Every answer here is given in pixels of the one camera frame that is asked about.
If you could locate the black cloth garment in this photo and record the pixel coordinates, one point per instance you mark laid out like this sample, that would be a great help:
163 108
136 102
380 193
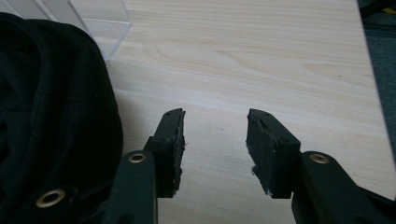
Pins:
56 118

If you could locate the clear plastic box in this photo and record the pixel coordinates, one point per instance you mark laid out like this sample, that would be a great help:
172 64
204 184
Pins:
93 21

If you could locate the dark object with yellow part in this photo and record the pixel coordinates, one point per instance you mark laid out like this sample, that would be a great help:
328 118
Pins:
376 6

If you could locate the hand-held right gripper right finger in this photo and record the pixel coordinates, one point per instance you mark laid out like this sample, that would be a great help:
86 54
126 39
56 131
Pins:
271 155

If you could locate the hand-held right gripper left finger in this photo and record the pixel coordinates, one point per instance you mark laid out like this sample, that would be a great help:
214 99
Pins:
168 149

